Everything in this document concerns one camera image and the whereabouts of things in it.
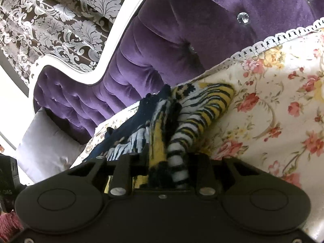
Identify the purple tufted sofa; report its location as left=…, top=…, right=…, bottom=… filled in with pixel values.
left=28, top=0, right=324, bottom=145

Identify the yellow navy white patterned sweater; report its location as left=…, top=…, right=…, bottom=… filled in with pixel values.
left=82, top=82, right=236, bottom=191

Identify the person's left forearm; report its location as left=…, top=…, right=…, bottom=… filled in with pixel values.
left=0, top=211, right=24, bottom=240

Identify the grey satin pillow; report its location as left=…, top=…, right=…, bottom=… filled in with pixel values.
left=16, top=108, right=88, bottom=185

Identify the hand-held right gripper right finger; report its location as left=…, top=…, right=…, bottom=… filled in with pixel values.
left=187, top=154, right=257, bottom=198

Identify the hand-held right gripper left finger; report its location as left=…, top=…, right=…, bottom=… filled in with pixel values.
left=66, top=154, right=150, bottom=198

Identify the floral bedspread with lace edge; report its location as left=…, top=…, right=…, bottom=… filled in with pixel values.
left=73, top=18, right=324, bottom=241

